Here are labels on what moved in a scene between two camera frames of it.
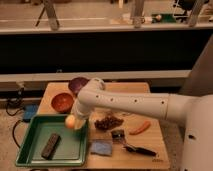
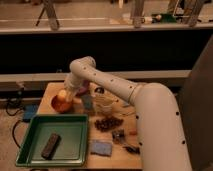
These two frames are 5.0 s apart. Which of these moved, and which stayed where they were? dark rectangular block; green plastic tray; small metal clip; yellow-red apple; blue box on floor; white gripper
Moved: yellow-red apple; white gripper
Stayed: blue box on floor; dark rectangular block; small metal clip; green plastic tray
